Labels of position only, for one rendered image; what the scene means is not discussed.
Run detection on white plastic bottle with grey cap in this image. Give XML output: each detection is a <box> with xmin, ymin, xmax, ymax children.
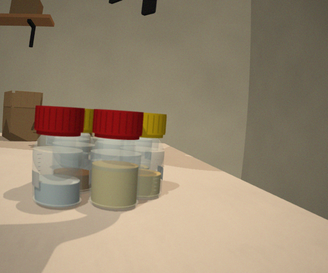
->
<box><xmin>91</xmin><ymin>133</ymin><xmax>98</xmax><ymax>143</ymax></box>

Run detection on clear bottle with red cap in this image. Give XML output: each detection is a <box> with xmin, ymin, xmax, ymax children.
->
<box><xmin>32</xmin><ymin>105</ymin><xmax>85</xmax><ymax>210</ymax></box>
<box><xmin>89</xmin><ymin>109</ymin><xmax>144</xmax><ymax>211</ymax></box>

